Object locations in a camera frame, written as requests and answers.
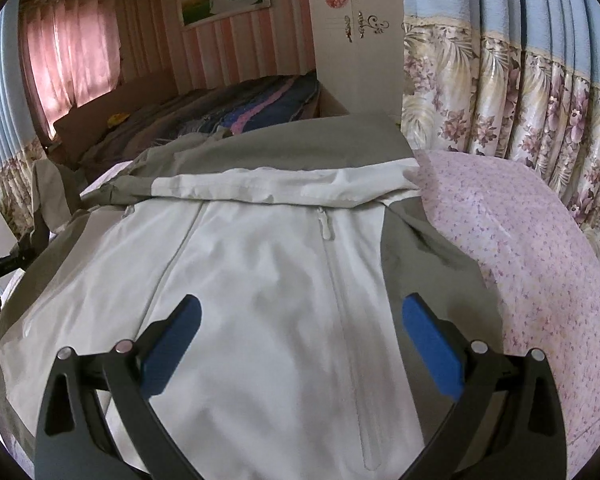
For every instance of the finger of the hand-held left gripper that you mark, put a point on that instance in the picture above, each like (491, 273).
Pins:
(22, 252)

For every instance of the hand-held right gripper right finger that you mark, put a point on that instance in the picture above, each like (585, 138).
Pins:
(430, 345)

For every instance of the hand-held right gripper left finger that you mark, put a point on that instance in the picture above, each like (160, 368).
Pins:
(172, 345)

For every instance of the white and olive jacket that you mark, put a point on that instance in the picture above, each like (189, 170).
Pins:
(260, 260)

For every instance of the blue floral curtain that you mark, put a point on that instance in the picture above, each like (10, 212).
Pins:
(530, 85)
(5, 125)

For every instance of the pink floral bedsheet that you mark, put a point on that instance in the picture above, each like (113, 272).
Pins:
(530, 260)

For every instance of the yellow item on bed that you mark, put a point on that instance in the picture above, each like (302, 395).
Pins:
(116, 119)

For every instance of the brown upholstered bed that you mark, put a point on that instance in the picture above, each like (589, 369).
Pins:
(130, 125)

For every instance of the pink window curtain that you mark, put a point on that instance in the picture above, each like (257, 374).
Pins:
(70, 55)

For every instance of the striped blue pink blanket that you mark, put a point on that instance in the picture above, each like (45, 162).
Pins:
(260, 105)

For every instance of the white wardrobe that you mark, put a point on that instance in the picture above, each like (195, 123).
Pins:
(360, 55)

